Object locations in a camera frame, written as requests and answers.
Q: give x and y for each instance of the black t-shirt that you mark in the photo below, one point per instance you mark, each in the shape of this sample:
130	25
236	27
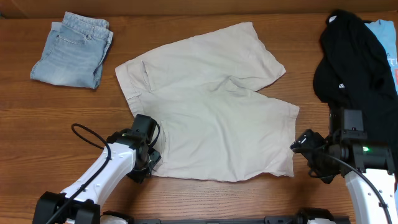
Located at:
354	74

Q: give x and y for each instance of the light blue t-shirt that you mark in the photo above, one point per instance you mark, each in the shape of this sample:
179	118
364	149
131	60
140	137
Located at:
386	33

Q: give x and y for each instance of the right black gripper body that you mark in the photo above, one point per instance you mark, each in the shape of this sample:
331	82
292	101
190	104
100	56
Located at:
321	163

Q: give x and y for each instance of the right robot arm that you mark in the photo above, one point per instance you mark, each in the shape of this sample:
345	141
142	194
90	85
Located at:
366	166

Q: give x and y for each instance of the beige khaki shorts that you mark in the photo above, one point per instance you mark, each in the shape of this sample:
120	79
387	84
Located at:
204	92

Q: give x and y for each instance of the folded light blue jeans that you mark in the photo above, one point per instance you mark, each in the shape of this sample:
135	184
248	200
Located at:
74	52

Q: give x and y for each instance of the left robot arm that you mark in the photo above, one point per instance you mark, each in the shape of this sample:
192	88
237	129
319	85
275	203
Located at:
126	153

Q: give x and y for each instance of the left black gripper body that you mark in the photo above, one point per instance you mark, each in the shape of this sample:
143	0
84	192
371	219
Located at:
144	167

